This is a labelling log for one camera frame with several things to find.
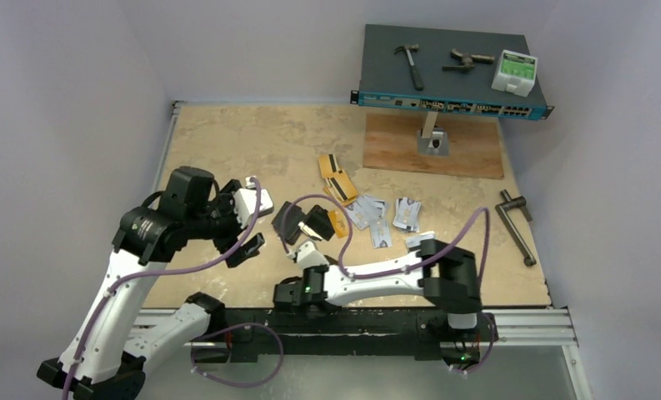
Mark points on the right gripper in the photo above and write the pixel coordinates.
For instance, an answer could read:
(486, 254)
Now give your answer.
(306, 226)

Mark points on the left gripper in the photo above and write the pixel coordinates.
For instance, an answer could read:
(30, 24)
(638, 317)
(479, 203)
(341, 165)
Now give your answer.
(224, 202)

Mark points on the black card stack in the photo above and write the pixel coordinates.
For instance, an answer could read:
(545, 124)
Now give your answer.
(291, 221)

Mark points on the yellow card stack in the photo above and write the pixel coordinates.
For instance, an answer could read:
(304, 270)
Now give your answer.
(338, 185)

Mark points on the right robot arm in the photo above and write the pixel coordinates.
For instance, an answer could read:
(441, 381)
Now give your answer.
(443, 274)

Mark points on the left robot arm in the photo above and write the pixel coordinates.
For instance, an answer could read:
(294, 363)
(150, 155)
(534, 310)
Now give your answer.
(102, 361)

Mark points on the single white blue card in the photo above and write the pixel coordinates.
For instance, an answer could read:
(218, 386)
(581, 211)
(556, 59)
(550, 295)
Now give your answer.
(380, 234)

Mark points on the spread white blue cards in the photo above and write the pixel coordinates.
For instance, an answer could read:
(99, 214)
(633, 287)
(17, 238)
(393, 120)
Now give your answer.
(365, 209)

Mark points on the grey card on table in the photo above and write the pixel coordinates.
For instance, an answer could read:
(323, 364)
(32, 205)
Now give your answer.
(414, 241)

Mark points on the wooden board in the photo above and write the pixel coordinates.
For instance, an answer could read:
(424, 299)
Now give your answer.
(456, 146)

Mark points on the small hammer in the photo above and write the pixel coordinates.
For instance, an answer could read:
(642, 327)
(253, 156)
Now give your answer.
(408, 51)

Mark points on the metal clamp tool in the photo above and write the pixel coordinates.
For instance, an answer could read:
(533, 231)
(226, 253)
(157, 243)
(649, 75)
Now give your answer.
(466, 61)

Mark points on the white green box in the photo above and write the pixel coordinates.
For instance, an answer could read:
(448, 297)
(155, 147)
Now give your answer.
(515, 73)

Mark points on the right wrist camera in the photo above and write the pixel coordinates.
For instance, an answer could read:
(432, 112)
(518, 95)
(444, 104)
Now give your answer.
(307, 255)

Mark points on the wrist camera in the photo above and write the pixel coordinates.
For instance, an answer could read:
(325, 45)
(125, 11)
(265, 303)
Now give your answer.
(307, 255)
(245, 202)

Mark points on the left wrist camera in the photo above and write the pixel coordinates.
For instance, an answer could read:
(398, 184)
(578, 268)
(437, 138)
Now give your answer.
(245, 202)

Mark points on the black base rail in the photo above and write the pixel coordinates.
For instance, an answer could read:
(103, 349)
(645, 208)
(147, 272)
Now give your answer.
(422, 333)

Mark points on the metal stand bracket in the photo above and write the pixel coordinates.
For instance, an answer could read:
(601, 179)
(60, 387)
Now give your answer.
(432, 140)

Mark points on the metal crank handle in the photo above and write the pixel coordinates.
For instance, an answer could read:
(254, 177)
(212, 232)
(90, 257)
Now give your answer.
(508, 204)

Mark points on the blue network switch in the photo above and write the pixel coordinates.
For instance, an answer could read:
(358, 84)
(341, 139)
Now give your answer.
(385, 81)

